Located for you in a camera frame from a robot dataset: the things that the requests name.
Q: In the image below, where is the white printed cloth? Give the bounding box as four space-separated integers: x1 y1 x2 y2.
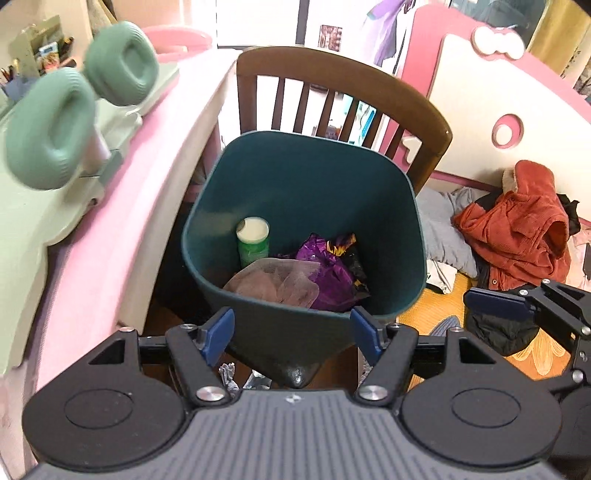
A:
425 258 458 294

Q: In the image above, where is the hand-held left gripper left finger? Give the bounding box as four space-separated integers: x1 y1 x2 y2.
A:
88 307 241 409

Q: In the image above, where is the hanging purple shirt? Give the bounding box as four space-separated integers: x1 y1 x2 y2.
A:
365 0 416 68

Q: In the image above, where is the white framed glass door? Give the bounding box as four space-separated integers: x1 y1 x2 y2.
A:
448 0 550 51

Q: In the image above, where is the red corduroy jacket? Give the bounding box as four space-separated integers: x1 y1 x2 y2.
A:
452 159 573 291

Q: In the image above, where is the pink blanket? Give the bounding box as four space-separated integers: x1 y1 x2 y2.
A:
566 231 591 291

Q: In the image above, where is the purple snack bag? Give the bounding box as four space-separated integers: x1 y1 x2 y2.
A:
279 233 370 312

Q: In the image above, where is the small black cloth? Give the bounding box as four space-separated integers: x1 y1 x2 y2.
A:
556 194 581 236

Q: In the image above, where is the orange floral bed sheet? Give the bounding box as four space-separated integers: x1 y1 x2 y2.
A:
397 272 573 384

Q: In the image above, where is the small white blue gadget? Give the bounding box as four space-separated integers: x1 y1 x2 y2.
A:
39 41 77 70

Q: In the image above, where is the dark wooden chair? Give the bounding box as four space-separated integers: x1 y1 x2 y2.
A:
233 46 453 391

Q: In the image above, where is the pink desk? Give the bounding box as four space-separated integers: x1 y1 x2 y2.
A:
0 25 241 472

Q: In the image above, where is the pink net cloth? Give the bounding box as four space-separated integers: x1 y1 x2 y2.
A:
223 257 320 308

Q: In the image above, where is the grey cloth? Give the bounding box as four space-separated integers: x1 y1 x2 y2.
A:
416 187 481 280

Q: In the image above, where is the pink white bed headboard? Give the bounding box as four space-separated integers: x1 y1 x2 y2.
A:
397 4 591 190

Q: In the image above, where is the green desk organiser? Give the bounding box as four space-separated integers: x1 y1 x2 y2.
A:
9 14 63 77

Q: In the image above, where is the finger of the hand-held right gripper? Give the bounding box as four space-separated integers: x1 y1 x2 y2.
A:
463 279 591 342

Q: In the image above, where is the dark teal plastic bin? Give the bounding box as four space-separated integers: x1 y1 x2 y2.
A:
181 130 428 388

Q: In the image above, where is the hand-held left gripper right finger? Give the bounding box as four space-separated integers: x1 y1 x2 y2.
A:
350 307 504 409

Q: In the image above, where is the yellow printed curtain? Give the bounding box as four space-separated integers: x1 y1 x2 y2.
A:
526 0 591 100

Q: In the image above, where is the green cup with white lid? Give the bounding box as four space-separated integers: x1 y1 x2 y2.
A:
236 217 271 268

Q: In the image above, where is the blue pencil cup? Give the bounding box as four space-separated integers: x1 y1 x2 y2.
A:
0 69 38 103

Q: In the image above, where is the green tilting desk board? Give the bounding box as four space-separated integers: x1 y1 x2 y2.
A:
0 58 181 377

